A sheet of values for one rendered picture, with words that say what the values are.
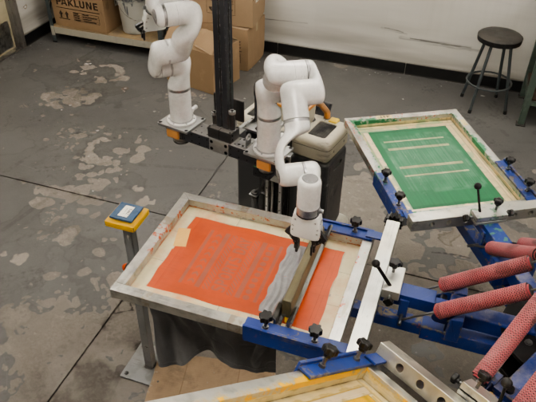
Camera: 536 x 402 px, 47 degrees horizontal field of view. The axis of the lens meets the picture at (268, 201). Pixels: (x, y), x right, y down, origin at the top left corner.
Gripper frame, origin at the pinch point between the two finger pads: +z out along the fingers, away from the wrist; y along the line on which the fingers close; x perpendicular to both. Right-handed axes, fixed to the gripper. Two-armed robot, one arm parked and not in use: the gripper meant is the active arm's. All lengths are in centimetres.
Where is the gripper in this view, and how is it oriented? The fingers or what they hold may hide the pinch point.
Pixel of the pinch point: (305, 246)
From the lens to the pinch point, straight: 208.9
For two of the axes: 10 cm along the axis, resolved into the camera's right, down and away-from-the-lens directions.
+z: -0.2, 7.8, 6.2
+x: -3.3, 5.8, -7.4
